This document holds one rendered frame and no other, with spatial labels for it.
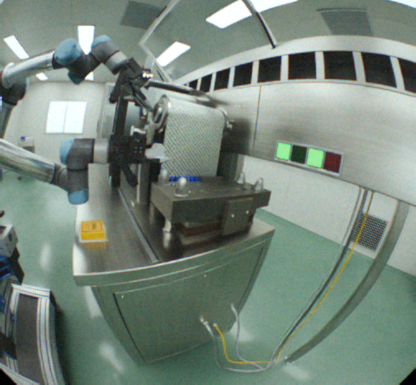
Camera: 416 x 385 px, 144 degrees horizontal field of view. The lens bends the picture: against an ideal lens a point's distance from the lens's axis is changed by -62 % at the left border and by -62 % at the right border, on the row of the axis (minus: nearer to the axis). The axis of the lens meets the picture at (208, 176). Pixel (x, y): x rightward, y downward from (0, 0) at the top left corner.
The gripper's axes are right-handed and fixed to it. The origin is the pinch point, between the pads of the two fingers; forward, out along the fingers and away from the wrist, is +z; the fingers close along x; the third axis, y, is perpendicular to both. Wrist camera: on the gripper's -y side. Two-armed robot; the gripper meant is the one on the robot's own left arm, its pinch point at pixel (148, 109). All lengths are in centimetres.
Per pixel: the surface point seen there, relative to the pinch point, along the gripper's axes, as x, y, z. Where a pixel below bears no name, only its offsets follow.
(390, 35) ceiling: -108, 218, 24
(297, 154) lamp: -38, 17, 33
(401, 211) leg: -81, 21, 51
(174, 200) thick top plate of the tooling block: -27.7, -17.5, 15.5
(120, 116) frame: 25.1, -5.9, -4.4
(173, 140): -8.1, -2.7, 12.7
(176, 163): -8.1, -7.6, 19.4
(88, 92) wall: 548, 43, -136
